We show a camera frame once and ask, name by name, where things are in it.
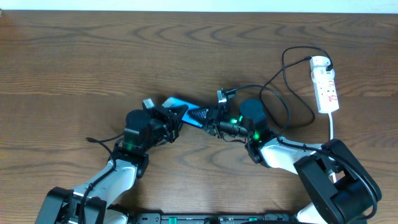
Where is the white power strip cord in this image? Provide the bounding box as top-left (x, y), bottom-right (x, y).
top-left (328, 112), bottom-right (338, 184)

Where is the black charger cable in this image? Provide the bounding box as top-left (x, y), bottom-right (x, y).
top-left (259, 46), bottom-right (334, 128)

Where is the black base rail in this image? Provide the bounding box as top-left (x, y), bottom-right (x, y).
top-left (128, 213), bottom-right (299, 224)

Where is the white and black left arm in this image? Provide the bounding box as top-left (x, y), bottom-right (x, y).
top-left (36, 103), bottom-right (188, 223)

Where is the blue smartphone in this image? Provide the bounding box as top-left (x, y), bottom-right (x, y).
top-left (161, 96), bottom-right (206, 129)

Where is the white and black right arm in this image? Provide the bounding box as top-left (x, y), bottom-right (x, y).
top-left (187, 99), bottom-right (382, 223)

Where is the white power strip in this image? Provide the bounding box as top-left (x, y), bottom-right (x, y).
top-left (310, 56), bottom-right (339, 114)

